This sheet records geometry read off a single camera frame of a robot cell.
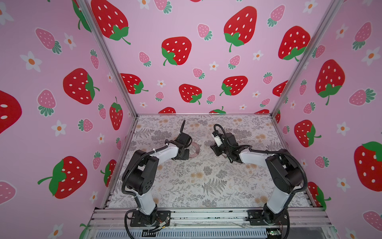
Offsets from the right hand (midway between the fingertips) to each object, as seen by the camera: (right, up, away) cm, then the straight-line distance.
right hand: (212, 144), depth 95 cm
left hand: (-19, -7, 0) cm, 20 cm away
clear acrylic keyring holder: (-12, -5, +6) cm, 14 cm away
